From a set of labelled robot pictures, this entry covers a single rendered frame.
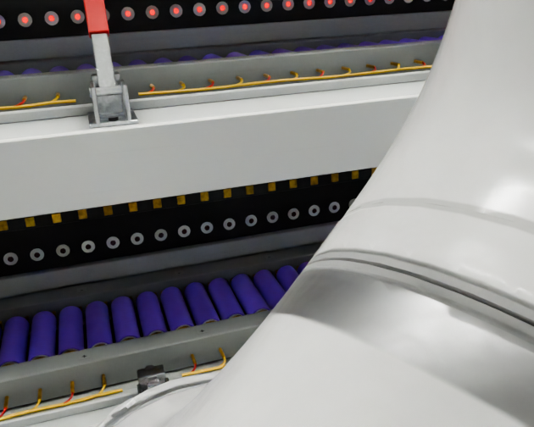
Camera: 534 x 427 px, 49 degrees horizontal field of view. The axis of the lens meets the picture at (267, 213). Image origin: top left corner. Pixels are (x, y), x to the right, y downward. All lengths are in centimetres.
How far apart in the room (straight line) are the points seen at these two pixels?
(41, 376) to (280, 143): 22
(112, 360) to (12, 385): 6
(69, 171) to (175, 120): 7
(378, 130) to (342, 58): 9
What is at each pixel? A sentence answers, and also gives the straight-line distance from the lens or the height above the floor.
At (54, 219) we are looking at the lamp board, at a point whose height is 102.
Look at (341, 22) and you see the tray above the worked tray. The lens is 58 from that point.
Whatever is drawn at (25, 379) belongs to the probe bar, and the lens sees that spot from 43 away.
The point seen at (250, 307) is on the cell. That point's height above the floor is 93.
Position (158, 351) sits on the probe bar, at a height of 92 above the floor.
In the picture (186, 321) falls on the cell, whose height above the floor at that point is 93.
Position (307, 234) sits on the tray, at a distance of 55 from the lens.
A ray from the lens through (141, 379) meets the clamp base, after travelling 40.
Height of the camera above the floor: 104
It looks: 5 degrees down
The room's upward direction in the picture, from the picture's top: 8 degrees counter-clockwise
